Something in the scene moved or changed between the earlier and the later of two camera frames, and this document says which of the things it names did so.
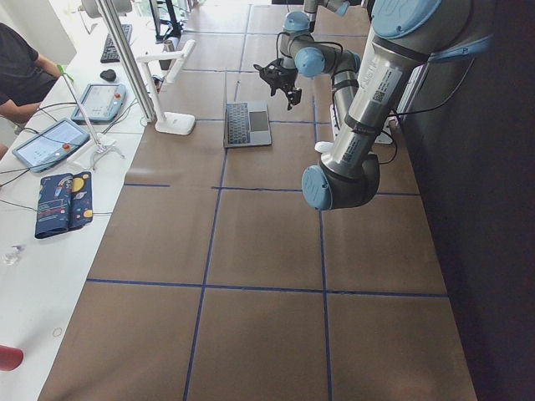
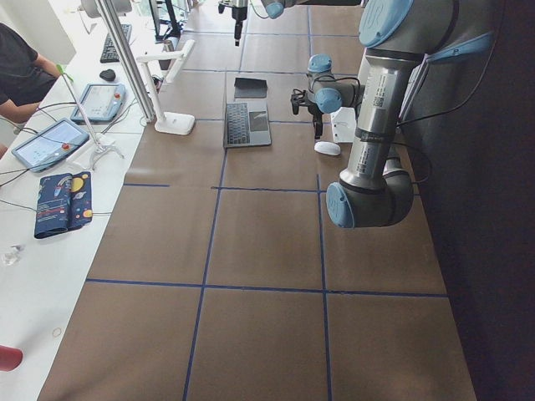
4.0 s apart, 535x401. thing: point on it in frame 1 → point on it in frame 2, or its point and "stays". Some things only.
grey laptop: x=247 y=124 stays
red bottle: x=10 y=357 stays
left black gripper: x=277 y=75 → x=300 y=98
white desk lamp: x=170 y=122 stays
